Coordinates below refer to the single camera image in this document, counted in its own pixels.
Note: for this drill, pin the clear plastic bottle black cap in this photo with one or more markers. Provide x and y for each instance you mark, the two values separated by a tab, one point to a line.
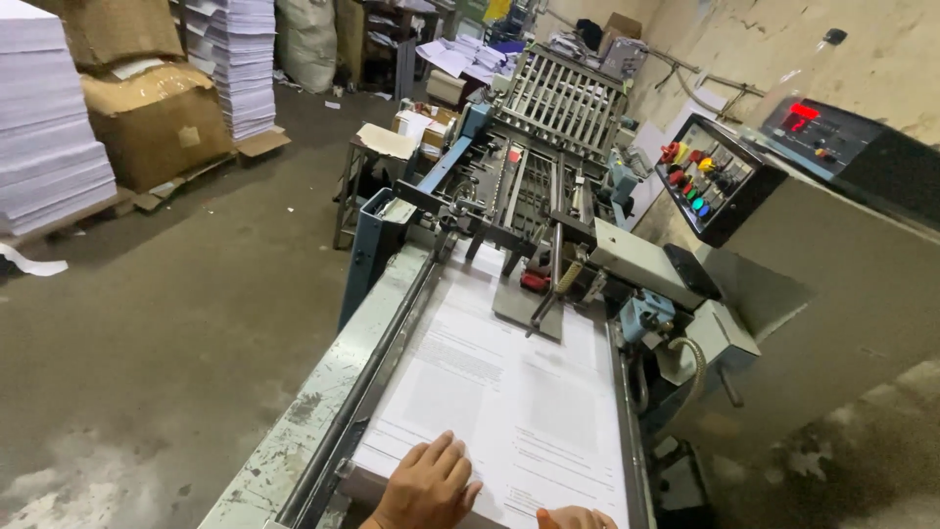
797	81

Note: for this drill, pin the black counter box red display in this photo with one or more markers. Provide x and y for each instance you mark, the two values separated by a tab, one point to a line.
844	143

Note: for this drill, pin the white paper strip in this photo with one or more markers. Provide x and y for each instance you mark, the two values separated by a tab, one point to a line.
33	263

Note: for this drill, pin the metal wall pipes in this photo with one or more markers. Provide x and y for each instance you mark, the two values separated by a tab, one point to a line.
705	81

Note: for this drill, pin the heap of loose printed sheets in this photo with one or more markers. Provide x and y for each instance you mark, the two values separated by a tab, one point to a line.
470	57

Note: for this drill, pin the grey machine cabinet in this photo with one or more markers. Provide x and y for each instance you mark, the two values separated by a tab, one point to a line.
844	308

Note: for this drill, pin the stack of printed paper sheets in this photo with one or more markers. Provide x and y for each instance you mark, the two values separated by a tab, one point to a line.
507	397

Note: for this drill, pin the white woven sack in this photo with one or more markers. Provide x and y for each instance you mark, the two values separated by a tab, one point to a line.
307	40

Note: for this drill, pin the small metal stand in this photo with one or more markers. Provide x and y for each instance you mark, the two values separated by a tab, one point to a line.
352	191

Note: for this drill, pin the brown wrapped paper bundle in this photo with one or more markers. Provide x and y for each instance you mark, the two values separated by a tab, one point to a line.
117	29
158	125

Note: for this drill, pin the wooden pallet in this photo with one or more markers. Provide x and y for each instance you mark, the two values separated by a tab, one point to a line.
176	184

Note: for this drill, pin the grey paper folding machine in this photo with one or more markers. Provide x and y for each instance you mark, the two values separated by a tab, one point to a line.
514	184

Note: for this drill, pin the open cardboard box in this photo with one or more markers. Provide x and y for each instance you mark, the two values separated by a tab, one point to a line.
426	128

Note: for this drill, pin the person's left hand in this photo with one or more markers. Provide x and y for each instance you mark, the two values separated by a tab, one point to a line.
426	492

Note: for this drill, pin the black panel with coloured buttons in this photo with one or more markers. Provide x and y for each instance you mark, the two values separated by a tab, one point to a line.
709	176

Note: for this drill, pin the large stack of white paper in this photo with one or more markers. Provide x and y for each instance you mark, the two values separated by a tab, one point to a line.
44	125

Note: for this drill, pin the pile of cartons and papers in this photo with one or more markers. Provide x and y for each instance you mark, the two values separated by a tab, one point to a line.
602	40

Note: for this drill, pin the tall stack of white paper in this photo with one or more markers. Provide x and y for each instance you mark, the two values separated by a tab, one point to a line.
239	66

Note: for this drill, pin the person's right hand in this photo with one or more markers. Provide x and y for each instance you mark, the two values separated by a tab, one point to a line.
580	520

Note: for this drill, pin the dark metal shelf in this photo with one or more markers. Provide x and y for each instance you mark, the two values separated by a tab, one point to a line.
400	44

